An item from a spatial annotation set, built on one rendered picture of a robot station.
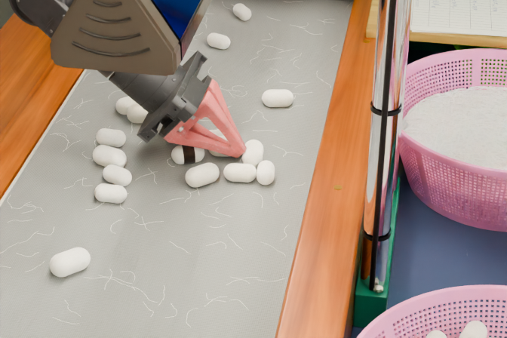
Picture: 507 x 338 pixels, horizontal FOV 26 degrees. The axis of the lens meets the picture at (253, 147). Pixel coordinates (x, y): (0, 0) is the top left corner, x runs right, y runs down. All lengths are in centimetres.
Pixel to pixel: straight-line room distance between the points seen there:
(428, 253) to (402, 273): 4
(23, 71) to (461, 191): 51
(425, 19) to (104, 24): 74
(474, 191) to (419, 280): 11
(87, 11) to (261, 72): 66
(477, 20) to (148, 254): 55
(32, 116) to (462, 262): 48
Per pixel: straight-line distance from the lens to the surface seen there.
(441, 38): 133
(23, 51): 133
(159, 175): 112
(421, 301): 93
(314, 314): 91
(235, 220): 106
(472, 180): 112
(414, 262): 112
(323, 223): 101
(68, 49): 69
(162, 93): 108
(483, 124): 124
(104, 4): 66
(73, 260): 99
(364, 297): 102
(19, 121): 120
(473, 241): 116
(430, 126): 124
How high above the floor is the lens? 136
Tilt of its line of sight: 32 degrees down
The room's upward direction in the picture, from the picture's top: straight up
